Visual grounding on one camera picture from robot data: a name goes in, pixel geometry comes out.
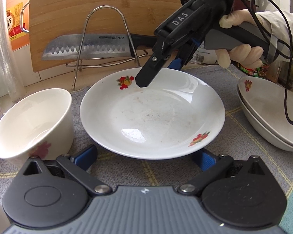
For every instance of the orange label liquid jug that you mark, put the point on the orange label liquid jug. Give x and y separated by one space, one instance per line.
15 17

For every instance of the tall plastic bag roll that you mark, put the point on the tall plastic bag roll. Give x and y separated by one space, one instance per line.
5 53

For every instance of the person's right forearm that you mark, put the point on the person's right forearm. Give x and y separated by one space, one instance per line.
283 22

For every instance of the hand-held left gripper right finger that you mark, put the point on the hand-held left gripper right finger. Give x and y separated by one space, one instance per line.
206 160

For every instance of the bamboo cutting board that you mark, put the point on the bamboo cutting board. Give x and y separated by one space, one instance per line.
88 4

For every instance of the white printed bag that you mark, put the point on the white printed bag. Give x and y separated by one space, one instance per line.
207 57

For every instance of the green lid sauce jar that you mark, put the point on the green lid sauce jar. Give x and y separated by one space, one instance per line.
258 72

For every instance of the grey teal checked mat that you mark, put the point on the grey teal checked mat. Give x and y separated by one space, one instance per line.
136 173

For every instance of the white bowl pink flower print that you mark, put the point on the white bowl pink flower print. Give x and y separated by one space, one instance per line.
34 124

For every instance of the white floral plates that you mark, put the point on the white floral plates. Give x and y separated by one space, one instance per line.
271 102

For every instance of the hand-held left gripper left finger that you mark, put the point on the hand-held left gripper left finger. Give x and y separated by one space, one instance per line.
86 154

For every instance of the white plate red flower print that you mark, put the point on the white plate red flower print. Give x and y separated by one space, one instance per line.
149 117
256 128

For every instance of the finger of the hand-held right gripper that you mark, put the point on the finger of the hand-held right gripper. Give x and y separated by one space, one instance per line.
144 80
175 63

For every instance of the person's right hand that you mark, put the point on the person's right hand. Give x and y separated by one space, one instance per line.
241 54

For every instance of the dark red knife block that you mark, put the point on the dark red knife block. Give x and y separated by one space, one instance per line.
245 4

